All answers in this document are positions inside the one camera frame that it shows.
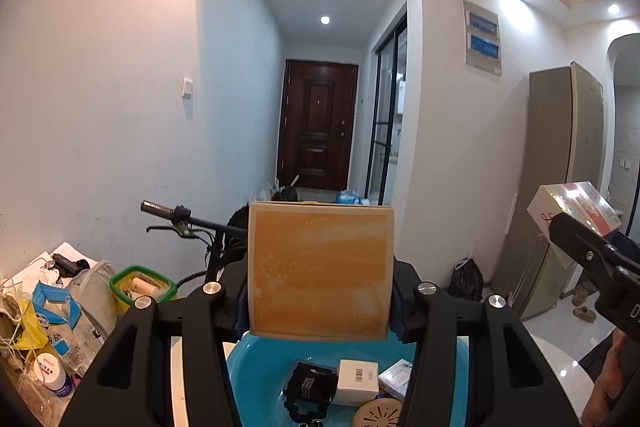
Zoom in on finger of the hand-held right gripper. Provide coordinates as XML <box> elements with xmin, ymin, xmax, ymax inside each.
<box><xmin>546</xmin><ymin>211</ymin><xmax>619</xmax><ymax>276</ymax></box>

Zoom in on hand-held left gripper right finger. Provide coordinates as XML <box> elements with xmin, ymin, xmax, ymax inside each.
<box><xmin>388</xmin><ymin>257</ymin><xmax>583</xmax><ymax>427</ymax></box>

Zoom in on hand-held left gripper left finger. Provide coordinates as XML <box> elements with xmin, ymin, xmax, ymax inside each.
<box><xmin>59</xmin><ymin>256</ymin><xmax>251</xmax><ymax>427</ymax></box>

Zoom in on red and white box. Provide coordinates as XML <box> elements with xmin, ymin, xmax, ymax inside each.
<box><xmin>526</xmin><ymin>180</ymin><xmax>623</xmax><ymax>270</ymax></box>

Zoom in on blue plastic basin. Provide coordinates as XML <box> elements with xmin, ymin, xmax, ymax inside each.
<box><xmin>225</xmin><ymin>332</ymin><xmax>471</xmax><ymax>427</ymax></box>

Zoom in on long blue and white box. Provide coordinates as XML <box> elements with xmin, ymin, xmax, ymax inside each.
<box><xmin>377</xmin><ymin>358</ymin><xmax>414</xmax><ymax>401</ymax></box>

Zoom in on orange square sponge pad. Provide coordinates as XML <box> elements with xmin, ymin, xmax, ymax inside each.
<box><xmin>247</xmin><ymin>201</ymin><xmax>396</xmax><ymax>342</ymax></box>

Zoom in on black fuzzy headband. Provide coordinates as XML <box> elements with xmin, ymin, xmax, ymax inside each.
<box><xmin>282</xmin><ymin>361</ymin><xmax>340</xmax><ymax>424</ymax></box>

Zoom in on person's right hand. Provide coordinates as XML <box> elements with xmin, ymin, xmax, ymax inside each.
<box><xmin>596</xmin><ymin>331</ymin><xmax>640</xmax><ymax>401</ymax></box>

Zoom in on black bag beside refrigerator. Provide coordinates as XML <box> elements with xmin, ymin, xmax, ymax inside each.
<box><xmin>452</xmin><ymin>258</ymin><xmax>484</xmax><ymax>299</ymax></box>

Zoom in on white barcode box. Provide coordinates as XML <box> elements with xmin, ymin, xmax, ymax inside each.
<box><xmin>335</xmin><ymin>359</ymin><xmax>381</xmax><ymax>408</ymax></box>

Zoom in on beige refrigerator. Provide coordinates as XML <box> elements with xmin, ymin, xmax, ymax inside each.
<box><xmin>492</xmin><ymin>61</ymin><xmax>606</xmax><ymax>320</ymax></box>

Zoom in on beige round vented disc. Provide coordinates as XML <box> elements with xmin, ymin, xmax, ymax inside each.
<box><xmin>352</xmin><ymin>399</ymin><xmax>406</xmax><ymax>427</ymax></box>

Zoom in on white plastic bag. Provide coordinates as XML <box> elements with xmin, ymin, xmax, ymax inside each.
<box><xmin>254</xmin><ymin>179</ymin><xmax>281</xmax><ymax>202</ymax></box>

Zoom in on blue plastic bag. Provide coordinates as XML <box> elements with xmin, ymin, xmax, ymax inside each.
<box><xmin>336</xmin><ymin>189</ymin><xmax>372</xmax><ymax>206</ymax></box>

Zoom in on green rimmed container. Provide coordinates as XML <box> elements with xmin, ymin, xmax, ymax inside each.
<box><xmin>109</xmin><ymin>264</ymin><xmax>177</xmax><ymax>308</ymax></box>

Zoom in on grey mesh pouch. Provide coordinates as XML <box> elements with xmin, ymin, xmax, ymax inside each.
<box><xmin>67</xmin><ymin>259</ymin><xmax>121</xmax><ymax>340</ymax></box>

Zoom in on blue and white bag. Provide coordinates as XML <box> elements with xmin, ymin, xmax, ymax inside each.
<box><xmin>32</xmin><ymin>282</ymin><xmax>83</xmax><ymax>373</ymax></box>

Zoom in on white papers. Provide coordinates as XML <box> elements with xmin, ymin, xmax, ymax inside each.
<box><xmin>7</xmin><ymin>241</ymin><xmax>101</xmax><ymax>288</ymax></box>

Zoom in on white pill bottle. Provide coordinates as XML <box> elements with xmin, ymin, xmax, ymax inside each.
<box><xmin>35</xmin><ymin>351</ymin><xmax>76</xmax><ymax>398</ymax></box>

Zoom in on dark wooden door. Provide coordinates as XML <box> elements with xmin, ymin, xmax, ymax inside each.
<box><xmin>276</xmin><ymin>59</ymin><xmax>359</xmax><ymax>190</ymax></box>

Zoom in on black framed sliding glass door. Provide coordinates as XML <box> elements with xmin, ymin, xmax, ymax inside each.
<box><xmin>365</xmin><ymin>14</ymin><xmax>408</xmax><ymax>205</ymax></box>

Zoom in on yellow plastic bag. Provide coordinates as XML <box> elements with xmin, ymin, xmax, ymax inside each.
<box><xmin>0</xmin><ymin>297</ymin><xmax>48</xmax><ymax>350</ymax></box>

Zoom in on bicycle handlebar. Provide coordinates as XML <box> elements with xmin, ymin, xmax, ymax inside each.
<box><xmin>141</xmin><ymin>200</ymin><xmax>251</xmax><ymax>293</ymax></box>

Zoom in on black handle tool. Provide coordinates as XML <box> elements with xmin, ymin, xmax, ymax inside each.
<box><xmin>51</xmin><ymin>253</ymin><xmax>91</xmax><ymax>278</ymax></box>

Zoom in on wall electrical panel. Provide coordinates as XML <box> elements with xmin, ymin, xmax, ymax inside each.
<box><xmin>462</xmin><ymin>0</ymin><xmax>502</xmax><ymax>78</ymax></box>

